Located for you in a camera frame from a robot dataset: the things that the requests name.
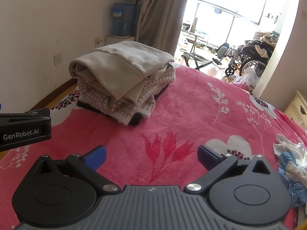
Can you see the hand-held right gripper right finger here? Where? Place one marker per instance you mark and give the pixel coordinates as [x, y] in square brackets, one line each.
[206, 157]

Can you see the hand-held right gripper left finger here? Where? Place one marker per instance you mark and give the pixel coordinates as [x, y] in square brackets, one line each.
[97, 157]

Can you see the beige zip sweatshirt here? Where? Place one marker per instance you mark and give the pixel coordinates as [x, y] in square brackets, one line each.
[115, 62]

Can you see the beige bundled clothes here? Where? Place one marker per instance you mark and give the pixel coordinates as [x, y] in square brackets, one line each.
[266, 43]

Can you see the pink floral blanket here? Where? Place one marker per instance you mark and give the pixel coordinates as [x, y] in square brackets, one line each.
[179, 105]

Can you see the beige checked knit sweater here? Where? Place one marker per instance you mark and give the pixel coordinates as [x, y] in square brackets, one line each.
[144, 86]

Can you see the blue and white garment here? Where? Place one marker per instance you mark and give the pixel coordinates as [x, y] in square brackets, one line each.
[292, 172]

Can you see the white plastic bag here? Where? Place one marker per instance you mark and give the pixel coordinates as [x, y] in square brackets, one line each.
[249, 75]

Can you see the cream nightstand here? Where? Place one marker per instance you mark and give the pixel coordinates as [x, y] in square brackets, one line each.
[297, 107]

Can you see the grey green chair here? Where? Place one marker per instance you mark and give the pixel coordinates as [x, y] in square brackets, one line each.
[221, 50]

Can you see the wheelchair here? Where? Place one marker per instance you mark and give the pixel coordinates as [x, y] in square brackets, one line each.
[249, 52]

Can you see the folding table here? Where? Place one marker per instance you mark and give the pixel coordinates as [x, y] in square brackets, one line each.
[194, 34]

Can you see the blue water jug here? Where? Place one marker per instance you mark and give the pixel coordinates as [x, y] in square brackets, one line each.
[123, 19]

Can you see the brown curtain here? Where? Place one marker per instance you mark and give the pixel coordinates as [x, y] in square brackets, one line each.
[160, 12]

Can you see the wall socket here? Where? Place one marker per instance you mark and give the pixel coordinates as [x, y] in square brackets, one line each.
[98, 42]
[57, 59]

